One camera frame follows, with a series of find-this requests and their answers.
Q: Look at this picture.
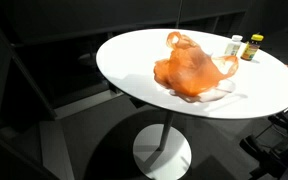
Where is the round white table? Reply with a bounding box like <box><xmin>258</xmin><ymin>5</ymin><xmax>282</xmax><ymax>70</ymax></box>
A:
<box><xmin>96</xmin><ymin>29</ymin><xmax>288</xmax><ymax>180</ymax></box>

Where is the orange plastic bag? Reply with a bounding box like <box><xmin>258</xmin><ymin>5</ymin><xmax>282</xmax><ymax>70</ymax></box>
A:
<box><xmin>154</xmin><ymin>32</ymin><xmax>239</xmax><ymax>97</ymax></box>

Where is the bottle with yellow cap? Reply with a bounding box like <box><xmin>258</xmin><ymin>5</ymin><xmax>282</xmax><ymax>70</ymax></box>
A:
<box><xmin>241</xmin><ymin>34</ymin><xmax>264</xmax><ymax>61</ymax></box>

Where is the white pill bottle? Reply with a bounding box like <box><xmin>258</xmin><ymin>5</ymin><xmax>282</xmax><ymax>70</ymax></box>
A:
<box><xmin>224</xmin><ymin>35</ymin><xmax>243</xmax><ymax>56</ymax></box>

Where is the black robot stand base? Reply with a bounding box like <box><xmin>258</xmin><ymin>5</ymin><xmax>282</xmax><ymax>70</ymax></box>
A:
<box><xmin>239</xmin><ymin>108</ymin><xmax>288</xmax><ymax>180</ymax></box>

